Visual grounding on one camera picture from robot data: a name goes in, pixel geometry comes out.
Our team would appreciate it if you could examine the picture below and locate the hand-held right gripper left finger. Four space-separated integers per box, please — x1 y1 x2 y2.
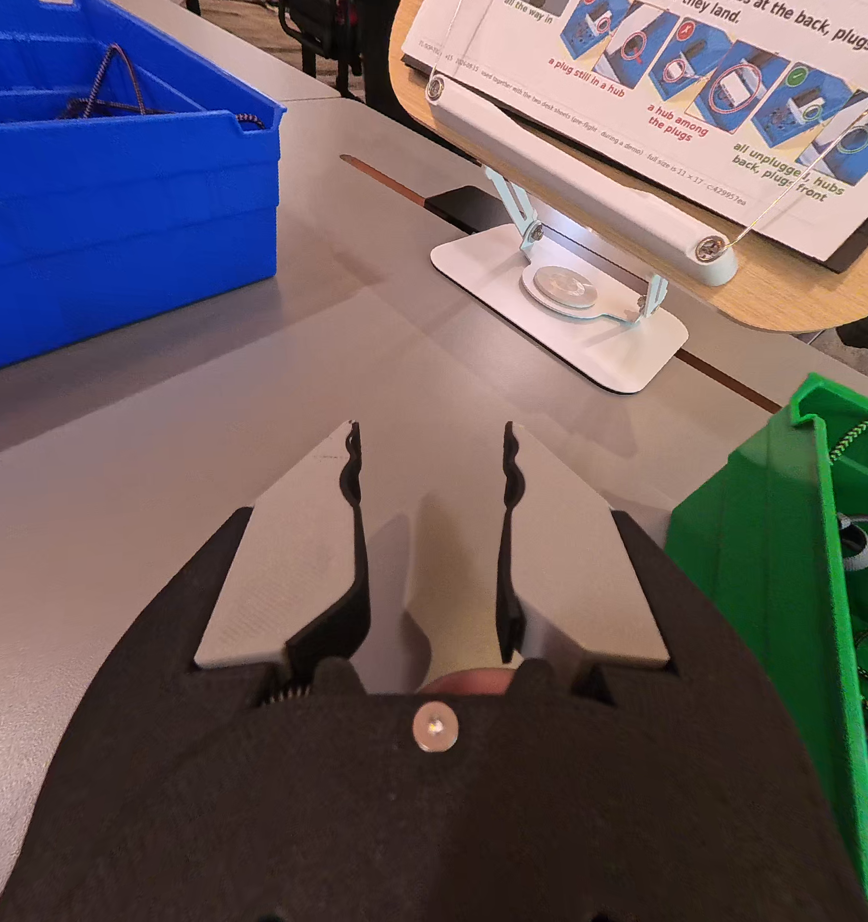
193 420 372 674

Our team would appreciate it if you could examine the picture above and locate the person's right hand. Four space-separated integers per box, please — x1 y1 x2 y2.
423 666 517 697

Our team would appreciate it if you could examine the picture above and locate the black office chair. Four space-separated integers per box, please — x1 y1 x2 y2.
279 0 368 100

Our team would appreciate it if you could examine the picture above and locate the green plastic bin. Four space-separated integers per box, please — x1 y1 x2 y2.
666 372 868 922

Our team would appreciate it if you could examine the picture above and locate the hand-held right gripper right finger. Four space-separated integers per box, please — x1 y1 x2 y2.
496 421 671 689

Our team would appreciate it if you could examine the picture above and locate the blue plastic bin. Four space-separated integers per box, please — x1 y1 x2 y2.
0 0 288 377

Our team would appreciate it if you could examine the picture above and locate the printed instruction sheet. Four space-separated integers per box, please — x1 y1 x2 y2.
401 0 868 264

